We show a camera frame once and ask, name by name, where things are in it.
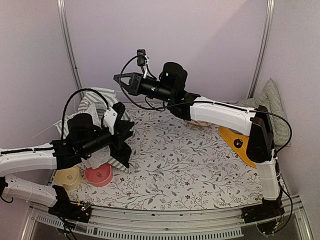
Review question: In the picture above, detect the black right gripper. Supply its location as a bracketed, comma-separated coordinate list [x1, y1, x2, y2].
[114, 72, 174, 102]

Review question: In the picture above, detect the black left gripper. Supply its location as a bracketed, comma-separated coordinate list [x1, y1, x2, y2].
[81, 122, 136, 158]

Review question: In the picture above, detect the green striped pet tent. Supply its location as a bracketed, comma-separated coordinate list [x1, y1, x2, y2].
[52, 88, 135, 172]

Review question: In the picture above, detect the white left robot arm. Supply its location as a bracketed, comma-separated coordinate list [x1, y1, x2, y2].
[0, 113, 134, 217]

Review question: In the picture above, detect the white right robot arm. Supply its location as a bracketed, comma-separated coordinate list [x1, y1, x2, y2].
[113, 62, 281, 218]

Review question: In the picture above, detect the cream pet bowl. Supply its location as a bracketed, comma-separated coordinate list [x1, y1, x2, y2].
[53, 165, 82, 191]

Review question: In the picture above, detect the pink pet bowl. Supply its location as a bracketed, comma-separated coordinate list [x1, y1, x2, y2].
[84, 163, 113, 187]

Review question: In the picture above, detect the yellow double pet bowl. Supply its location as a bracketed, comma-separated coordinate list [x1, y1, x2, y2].
[218, 126, 256, 168]

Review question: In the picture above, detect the floral table mat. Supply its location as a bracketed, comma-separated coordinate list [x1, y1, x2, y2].
[68, 103, 262, 211]

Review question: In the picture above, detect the green checked cushion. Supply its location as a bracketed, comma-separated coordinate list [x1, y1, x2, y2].
[237, 78, 290, 146]

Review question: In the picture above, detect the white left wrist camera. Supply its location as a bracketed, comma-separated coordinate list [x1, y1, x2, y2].
[101, 101, 125, 135]

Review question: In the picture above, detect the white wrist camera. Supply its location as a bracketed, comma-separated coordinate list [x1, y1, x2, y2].
[101, 101, 125, 135]
[136, 49, 150, 79]

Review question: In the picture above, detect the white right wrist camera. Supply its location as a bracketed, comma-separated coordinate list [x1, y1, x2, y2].
[136, 49, 150, 79]

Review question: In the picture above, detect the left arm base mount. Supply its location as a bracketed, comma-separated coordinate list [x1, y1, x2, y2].
[48, 192, 92, 223]

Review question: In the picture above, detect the aluminium frame post right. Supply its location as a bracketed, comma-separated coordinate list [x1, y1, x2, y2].
[246, 0, 275, 99]

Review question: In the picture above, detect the aluminium frame post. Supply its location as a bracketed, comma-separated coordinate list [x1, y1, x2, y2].
[56, 0, 83, 90]
[246, 0, 275, 99]

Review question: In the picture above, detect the front aluminium rail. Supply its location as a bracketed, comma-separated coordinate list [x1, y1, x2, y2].
[20, 194, 311, 240]

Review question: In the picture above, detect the aluminium frame post left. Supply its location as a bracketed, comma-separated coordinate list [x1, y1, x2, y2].
[56, 0, 83, 90]

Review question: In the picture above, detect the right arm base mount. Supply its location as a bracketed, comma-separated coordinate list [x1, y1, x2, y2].
[241, 201, 285, 224]

